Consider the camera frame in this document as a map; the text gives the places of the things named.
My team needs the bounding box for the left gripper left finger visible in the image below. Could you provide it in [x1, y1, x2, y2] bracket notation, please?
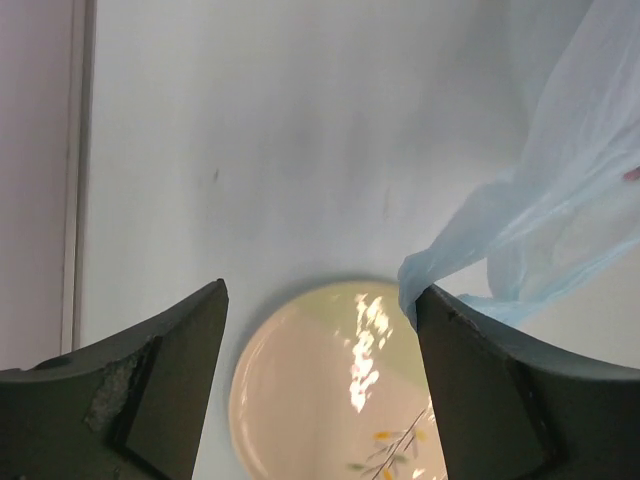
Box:
[1, 279, 229, 479]

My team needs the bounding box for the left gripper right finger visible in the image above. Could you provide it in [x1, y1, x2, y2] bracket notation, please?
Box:
[416, 286, 639, 480]

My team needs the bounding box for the round beige ceramic plate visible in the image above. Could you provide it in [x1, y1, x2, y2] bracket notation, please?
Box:
[229, 280, 447, 479]

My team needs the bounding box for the light blue plastic bag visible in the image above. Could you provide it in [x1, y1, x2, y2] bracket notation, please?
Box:
[398, 1, 639, 325]

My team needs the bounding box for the left aluminium corner post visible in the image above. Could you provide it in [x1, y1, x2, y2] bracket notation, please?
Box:
[60, 1, 97, 355]

